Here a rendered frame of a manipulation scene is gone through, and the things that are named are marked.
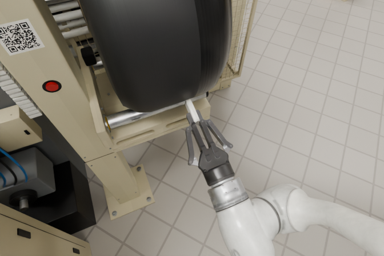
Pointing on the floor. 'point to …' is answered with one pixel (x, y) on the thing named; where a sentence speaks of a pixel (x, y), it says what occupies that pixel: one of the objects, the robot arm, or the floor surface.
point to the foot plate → (114, 208)
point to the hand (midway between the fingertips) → (192, 112)
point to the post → (68, 90)
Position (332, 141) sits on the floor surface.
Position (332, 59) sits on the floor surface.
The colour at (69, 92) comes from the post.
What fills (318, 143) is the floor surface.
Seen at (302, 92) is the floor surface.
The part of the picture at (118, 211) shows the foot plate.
